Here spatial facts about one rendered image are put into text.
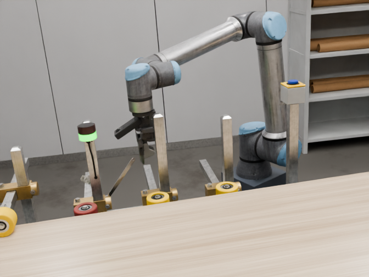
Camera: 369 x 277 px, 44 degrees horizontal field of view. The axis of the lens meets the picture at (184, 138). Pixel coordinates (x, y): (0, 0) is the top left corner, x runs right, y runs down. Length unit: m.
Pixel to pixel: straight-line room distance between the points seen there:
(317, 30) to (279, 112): 2.41
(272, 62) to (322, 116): 2.68
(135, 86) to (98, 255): 0.61
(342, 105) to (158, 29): 1.96
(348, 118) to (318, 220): 3.42
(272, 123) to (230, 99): 2.23
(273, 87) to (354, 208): 0.77
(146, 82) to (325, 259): 0.84
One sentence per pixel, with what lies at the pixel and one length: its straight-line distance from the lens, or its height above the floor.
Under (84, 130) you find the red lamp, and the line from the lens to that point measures 1.54.
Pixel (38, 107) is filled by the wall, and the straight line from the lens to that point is 4.36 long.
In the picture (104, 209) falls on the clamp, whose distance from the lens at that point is 1.72.
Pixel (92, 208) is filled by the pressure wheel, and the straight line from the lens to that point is 1.58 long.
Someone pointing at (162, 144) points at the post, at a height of 1.06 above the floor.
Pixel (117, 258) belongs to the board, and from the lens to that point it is 1.32.
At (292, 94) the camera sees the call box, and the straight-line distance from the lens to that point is 1.70.
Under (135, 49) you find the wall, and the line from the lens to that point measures 4.16.
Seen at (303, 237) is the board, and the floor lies 0.90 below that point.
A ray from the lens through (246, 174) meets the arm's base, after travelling 2.38.
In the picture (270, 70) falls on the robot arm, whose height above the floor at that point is 1.20.
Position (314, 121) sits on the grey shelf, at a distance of 4.68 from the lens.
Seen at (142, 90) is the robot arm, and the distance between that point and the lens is 1.63.
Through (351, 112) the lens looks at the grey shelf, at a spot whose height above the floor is 0.20.
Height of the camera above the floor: 1.64
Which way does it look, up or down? 20 degrees down
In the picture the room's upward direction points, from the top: 4 degrees counter-clockwise
